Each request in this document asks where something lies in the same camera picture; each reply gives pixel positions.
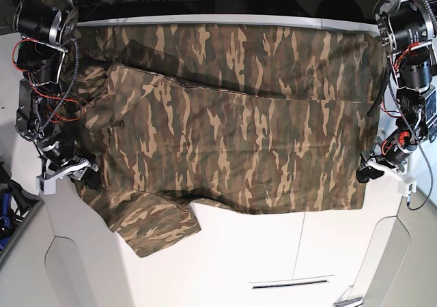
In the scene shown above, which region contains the camouflage T-shirt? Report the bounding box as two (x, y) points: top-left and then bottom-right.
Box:
(76, 24), (386, 257)

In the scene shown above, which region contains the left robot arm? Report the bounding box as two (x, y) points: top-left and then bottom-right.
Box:
(356, 0), (436, 184)

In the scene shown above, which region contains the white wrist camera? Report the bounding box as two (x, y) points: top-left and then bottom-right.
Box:
(36, 177), (57, 195)
(398, 180), (417, 197)

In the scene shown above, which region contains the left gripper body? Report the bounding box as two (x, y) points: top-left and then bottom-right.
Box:
(360, 138), (405, 177)

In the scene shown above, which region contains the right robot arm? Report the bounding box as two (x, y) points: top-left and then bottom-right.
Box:
(12, 0), (101, 194)

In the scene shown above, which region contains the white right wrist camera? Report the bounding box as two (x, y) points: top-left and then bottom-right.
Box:
(36, 177), (57, 195)

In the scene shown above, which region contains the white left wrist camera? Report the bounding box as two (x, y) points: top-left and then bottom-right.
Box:
(398, 180), (417, 197)

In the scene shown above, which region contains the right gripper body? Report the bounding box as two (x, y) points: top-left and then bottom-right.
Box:
(51, 156), (99, 181)

